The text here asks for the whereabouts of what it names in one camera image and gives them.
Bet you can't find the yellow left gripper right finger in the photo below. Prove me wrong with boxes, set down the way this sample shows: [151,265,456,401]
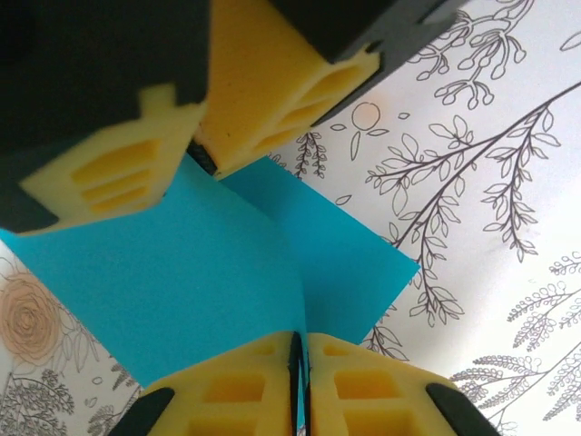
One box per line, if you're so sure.
[306,332,503,436]

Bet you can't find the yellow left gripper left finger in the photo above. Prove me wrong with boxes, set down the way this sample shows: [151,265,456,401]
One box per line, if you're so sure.
[106,330,303,436]

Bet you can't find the blue paper sheet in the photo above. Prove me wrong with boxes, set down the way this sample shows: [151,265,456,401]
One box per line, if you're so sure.
[0,156,421,436]

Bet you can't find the floral tablecloth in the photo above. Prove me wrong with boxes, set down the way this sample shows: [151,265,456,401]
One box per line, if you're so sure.
[0,0,581,436]

